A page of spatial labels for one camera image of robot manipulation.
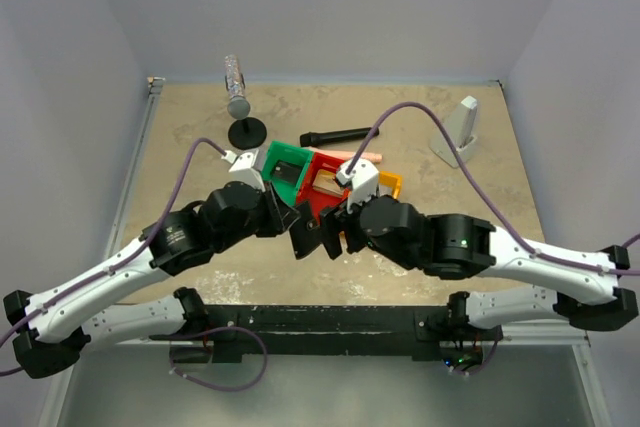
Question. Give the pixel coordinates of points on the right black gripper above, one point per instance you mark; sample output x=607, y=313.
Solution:
x=331, y=228

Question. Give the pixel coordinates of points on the gold card stack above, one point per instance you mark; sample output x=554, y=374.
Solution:
x=325, y=182

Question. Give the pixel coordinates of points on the black card stack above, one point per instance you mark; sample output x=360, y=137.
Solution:
x=286, y=172

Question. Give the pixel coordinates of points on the black microphone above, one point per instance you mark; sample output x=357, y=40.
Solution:
x=318, y=139

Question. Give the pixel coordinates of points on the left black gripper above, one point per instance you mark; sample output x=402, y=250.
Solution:
x=281, y=217

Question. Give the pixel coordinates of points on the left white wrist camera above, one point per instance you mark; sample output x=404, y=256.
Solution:
x=242, y=168

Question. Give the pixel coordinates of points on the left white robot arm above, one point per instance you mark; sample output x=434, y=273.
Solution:
x=50, y=330

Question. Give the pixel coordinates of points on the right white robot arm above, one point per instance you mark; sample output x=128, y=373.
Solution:
x=580, y=287

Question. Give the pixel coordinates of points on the white wedge charging dock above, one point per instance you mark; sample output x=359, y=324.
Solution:
x=460, y=125

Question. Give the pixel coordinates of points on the red plastic bin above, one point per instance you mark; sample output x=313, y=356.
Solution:
x=318, y=200

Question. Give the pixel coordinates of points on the green plastic bin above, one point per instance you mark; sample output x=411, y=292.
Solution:
x=293, y=154

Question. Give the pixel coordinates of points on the black round microphone stand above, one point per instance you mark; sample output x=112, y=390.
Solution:
x=247, y=133

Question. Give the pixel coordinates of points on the glitter microphone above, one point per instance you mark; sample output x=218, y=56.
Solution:
x=238, y=105

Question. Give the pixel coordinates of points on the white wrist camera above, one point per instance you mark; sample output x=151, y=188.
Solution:
x=242, y=168
x=362, y=181

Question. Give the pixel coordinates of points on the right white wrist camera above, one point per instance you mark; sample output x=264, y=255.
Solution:
x=362, y=181

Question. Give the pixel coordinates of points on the yellow plastic bin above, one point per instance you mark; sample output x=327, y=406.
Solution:
x=389, y=185

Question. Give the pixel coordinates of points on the aluminium frame rail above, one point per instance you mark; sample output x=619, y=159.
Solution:
x=59, y=386

